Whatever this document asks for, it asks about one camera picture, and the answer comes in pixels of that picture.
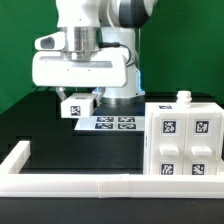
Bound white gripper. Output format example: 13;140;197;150
32;49;128;107

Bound white cabinet top block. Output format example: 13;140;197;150
60;93;97;118

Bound white cabinet body box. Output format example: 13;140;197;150
143;91;224;175

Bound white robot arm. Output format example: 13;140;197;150
32;0;158;103

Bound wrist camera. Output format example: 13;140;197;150
34;31;67;51

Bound white marker base plate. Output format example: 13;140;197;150
75;116;144;131

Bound white frame fence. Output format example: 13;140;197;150
0;141;224;199

